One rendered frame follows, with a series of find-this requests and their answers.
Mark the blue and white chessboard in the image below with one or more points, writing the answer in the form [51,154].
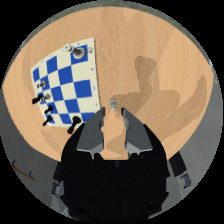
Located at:
[71,84]

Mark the white pawn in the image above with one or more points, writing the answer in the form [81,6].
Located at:
[46,97]
[42,84]
[113,103]

